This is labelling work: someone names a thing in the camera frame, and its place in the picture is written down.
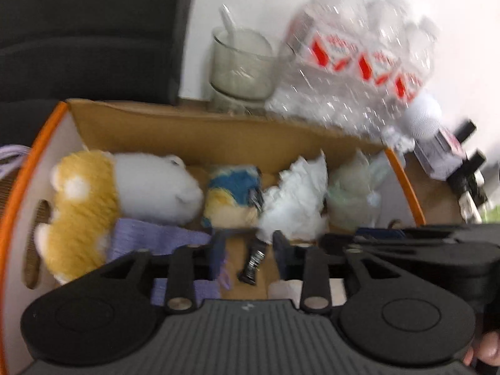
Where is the lilac cable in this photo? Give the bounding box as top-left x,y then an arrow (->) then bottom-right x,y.
0,144 -> 32,165

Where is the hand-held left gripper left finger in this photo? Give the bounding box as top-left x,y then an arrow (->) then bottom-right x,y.
102,230 -> 228,313

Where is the clear glass cup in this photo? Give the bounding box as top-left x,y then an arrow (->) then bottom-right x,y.
211,27 -> 292,116

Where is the blue and beige packet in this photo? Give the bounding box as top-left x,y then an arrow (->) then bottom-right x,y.
202,164 -> 263,228

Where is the orange cardboard box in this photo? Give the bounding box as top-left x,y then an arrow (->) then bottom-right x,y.
0,99 -> 426,375

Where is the clear water bottle red label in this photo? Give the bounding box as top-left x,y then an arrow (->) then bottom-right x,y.
266,0 -> 368,126
383,16 -> 440,141
332,0 -> 407,137

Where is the purple woven drawstring pouch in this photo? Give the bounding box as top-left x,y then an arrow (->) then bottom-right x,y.
107,218 -> 229,305

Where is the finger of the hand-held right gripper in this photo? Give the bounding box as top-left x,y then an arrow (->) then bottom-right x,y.
353,224 -> 481,243
320,233 -> 462,258

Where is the white power strip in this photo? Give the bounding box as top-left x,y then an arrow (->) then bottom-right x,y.
459,191 -> 488,223

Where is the white tissue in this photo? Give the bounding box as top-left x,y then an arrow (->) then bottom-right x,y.
258,150 -> 329,245

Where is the clear plastic spoon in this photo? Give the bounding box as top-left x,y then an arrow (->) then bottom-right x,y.
219,4 -> 239,43

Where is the white cylindrical plastic container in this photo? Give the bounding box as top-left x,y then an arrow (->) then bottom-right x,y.
269,279 -> 348,306

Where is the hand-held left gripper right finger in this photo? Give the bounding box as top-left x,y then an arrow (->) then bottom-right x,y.
272,230 -> 395,313

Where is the white round speaker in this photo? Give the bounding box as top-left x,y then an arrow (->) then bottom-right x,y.
381,90 -> 444,153

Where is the yellow and white plush toy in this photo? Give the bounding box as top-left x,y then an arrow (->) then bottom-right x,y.
34,149 -> 204,285

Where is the small black tube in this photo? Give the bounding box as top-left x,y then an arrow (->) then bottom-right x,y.
238,187 -> 270,285

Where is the iridescent clear plastic bag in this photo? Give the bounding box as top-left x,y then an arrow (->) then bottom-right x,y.
326,150 -> 391,231

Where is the black chair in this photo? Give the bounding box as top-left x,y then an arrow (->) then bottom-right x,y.
0,0 -> 200,106

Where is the silver tin box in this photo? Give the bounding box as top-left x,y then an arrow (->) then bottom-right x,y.
414,127 -> 467,180

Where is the person's right hand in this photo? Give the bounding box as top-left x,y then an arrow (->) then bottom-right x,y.
463,330 -> 500,368

